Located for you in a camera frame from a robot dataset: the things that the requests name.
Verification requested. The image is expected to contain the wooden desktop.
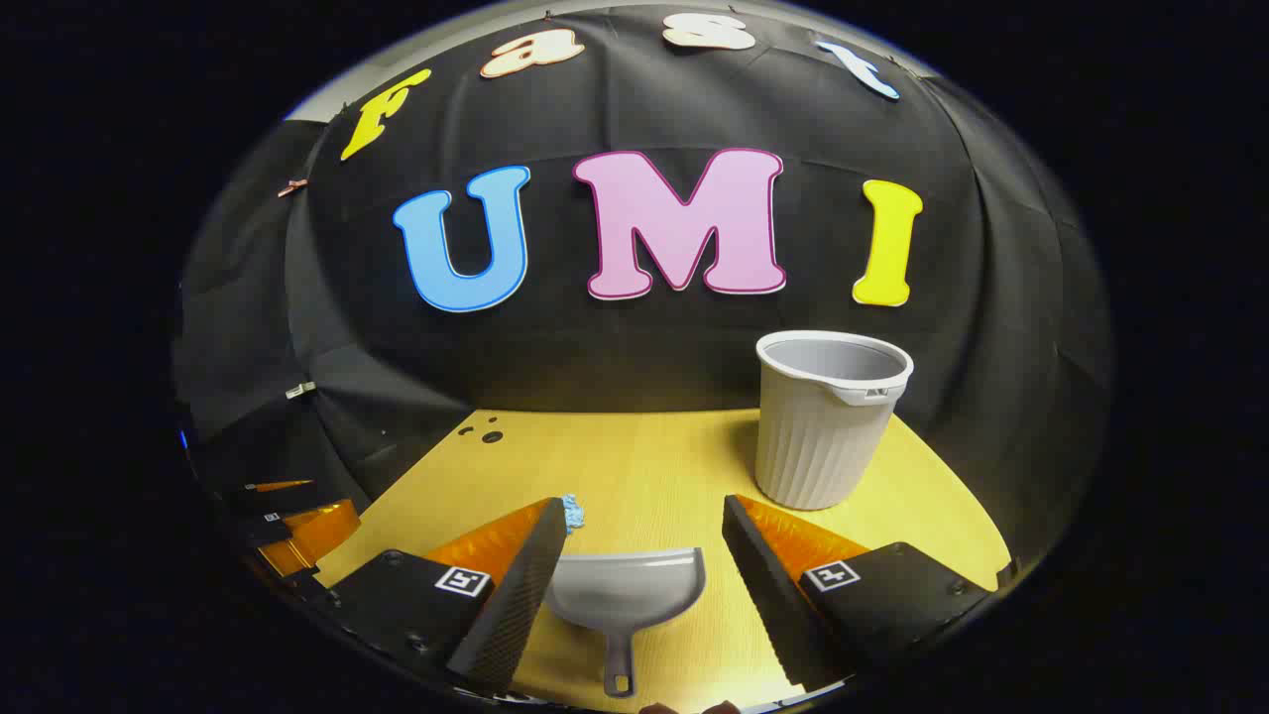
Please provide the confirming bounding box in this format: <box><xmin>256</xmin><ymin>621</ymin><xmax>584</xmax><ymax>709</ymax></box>
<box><xmin>315</xmin><ymin>409</ymin><xmax>1012</xmax><ymax>713</ymax></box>

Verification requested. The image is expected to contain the white ribbed garbage bin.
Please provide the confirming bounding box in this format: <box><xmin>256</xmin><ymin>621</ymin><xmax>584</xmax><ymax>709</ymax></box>
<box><xmin>755</xmin><ymin>330</ymin><xmax>914</xmax><ymax>511</ymax></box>

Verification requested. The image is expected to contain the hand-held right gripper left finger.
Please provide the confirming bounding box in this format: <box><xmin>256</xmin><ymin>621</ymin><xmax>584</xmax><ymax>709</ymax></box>
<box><xmin>317</xmin><ymin>498</ymin><xmax>569</xmax><ymax>700</ymax></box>

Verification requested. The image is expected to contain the black backdrop cloth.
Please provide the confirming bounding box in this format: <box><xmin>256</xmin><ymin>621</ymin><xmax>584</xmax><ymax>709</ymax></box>
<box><xmin>173</xmin><ymin>5</ymin><xmax>1116</xmax><ymax>586</ymax></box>

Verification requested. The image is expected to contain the grey dustpan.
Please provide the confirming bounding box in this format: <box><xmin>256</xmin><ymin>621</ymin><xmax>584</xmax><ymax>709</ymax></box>
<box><xmin>543</xmin><ymin>547</ymin><xmax>708</xmax><ymax>698</ymax></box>

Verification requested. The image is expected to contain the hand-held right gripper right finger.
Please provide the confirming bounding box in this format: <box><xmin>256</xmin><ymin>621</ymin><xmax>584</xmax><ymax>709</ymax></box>
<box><xmin>722</xmin><ymin>494</ymin><xmax>997</xmax><ymax>695</ymax></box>

